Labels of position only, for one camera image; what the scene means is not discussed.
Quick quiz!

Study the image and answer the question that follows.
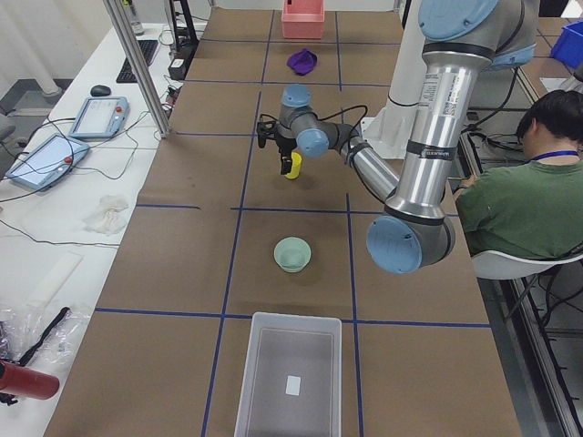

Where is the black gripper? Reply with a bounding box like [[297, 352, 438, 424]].
[[256, 116, 296, 175]]

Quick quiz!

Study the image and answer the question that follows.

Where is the yellow plastic cup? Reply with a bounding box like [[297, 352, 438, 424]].
[[285, 152, 302, 180]]

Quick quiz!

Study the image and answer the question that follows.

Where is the purple cloth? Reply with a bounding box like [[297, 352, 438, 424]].
[[286, 48, 318, 76]]

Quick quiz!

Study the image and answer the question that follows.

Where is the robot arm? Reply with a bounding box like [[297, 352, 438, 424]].
[[256, 1, 539, 274]]

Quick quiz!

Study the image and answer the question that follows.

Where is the black power box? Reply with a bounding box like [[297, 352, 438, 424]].
[[168, 58, 186, 81]]

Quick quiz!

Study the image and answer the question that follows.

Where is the light green bowl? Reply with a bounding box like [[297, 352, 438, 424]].
[[273, 237, 312, 273]]

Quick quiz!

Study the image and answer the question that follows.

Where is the pink plastic bin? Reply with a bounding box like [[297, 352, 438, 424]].
[[281, 0, 325, 39]]

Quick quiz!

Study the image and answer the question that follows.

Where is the black keyboard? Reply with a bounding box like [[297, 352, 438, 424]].
[[116, 39, 160, 84]]

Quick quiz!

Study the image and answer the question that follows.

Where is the far teach pendant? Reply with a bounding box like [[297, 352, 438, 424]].
[[68, 97, 129, 141]]

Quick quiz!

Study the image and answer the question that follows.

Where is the teach pendant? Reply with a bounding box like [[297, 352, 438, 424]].
[[5, 134, 89, 191], [68, 97, 129, 141]]

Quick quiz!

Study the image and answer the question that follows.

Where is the crumpled white tissue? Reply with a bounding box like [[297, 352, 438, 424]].
[[83, 195, 128, 236]]

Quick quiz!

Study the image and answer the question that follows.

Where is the black computer mouse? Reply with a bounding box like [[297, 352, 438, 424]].
[[90, 85, 111, 97]]

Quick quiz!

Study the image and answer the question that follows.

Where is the near teach pendant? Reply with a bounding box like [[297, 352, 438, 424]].
[[5, 134, 89, 191]]

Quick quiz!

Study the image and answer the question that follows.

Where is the clear plastic bin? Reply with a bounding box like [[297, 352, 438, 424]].
[[234, 312, 342, 436]]

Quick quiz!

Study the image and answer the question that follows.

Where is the white chair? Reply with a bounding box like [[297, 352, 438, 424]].
[[471, 250, 582, 280]]

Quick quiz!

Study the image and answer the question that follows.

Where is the seated person green shirt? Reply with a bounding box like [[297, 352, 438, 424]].
[[455, 90, 582, 260]]

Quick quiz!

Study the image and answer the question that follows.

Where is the blue storage crate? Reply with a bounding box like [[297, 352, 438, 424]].
[[550, 21, 583, 68]]

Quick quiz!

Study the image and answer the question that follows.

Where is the red cylinder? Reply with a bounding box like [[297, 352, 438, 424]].
[[1, 361, 60, 400]]

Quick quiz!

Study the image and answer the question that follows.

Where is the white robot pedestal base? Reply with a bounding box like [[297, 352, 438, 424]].
[[361, 1, 426, 159]]

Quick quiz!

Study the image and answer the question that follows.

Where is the aluminium frame post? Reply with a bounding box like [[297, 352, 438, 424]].
[[103, 0, 170, 138]]

